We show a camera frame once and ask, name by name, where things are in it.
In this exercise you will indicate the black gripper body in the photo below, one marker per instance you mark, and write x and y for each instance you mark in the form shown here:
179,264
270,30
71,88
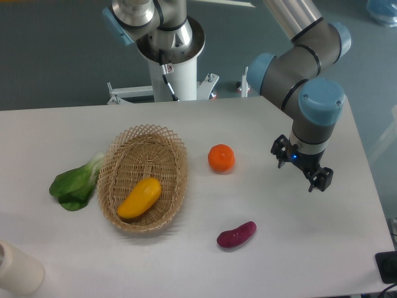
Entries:
309,164

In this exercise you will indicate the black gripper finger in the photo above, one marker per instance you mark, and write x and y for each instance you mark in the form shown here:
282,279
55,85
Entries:
320,179
279,150

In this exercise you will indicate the yellow mango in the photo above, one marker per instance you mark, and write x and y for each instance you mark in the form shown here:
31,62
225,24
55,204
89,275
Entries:
142,197

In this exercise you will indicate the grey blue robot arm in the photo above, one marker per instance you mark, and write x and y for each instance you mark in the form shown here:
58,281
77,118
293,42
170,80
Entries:
291,82

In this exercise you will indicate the woven wicker basket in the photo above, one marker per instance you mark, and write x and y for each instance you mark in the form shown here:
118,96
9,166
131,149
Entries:
144,151

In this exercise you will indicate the orange tangerine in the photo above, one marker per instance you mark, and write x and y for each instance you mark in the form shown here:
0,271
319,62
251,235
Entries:
221,158

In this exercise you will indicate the purple sweet potato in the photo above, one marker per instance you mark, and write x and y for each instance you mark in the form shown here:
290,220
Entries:
238,236

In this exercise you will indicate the black box at edge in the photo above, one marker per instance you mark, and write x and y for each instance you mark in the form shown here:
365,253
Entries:
386,263

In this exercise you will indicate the blue object on floor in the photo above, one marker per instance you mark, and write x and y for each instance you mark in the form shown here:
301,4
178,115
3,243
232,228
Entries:
383,11

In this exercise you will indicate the green bok choy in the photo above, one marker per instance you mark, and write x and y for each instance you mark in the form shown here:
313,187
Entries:
74,188

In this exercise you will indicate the cream cylindrical bottle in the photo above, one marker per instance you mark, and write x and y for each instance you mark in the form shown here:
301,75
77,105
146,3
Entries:
21,273

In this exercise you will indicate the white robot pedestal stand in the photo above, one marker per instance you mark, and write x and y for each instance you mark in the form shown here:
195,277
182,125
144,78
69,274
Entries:
172,62

